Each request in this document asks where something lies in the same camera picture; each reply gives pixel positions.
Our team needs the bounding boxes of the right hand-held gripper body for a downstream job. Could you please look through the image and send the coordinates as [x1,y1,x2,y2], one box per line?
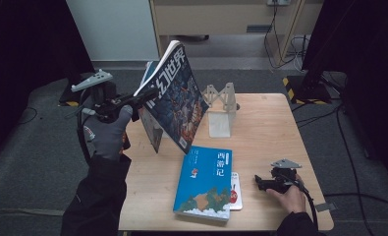
[269,158,303,195]

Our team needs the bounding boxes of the dark curtain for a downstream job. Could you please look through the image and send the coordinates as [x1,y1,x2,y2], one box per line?
[302,0,388,180]
[0,0,95,166]

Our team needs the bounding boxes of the blue book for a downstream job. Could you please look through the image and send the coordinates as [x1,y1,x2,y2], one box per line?
[172,146,234,222]

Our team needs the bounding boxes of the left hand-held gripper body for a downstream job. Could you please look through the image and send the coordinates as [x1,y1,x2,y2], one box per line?
[71,69,135,124]

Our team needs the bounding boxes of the white cabinet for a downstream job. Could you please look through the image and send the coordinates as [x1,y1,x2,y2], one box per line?
[66,0,160,62]

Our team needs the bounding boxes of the person's right hand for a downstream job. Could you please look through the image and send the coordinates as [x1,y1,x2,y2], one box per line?
[265,175,307,214]

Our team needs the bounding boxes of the person's left hand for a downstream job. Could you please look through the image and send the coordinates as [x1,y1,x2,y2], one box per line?
[83,105,134,161]

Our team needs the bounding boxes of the dark illustrated magazine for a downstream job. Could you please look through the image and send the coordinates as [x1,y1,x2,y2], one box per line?
[134,39,211,155]

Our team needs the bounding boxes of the yellow-black striped stand base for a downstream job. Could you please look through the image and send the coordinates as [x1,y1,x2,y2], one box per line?
[58,74,85,108]
[282,73,334,106]

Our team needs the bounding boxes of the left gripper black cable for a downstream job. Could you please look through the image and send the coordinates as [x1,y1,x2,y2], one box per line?
[76,88,96,166]

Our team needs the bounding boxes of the wall power socket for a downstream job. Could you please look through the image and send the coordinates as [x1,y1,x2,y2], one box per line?
[266,0,293,7]

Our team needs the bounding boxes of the white metal bookend rack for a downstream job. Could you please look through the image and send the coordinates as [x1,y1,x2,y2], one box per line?
[200,82,241,139]

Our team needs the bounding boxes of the grey tape piece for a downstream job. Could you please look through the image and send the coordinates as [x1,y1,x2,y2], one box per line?
[313,202,339,213]

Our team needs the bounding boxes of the light wooden desk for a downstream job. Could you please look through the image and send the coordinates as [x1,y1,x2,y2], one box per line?
[148,0,325,67]

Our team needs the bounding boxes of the white book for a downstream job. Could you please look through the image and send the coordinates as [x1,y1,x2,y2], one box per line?
[229,171,245,211]

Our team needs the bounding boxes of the black floor cable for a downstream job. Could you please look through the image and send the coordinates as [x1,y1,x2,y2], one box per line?
[291,101,388,210]
[18,106,39,126]

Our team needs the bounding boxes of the black hanging cables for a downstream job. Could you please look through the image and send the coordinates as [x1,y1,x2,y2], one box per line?
[263,3,311,71]

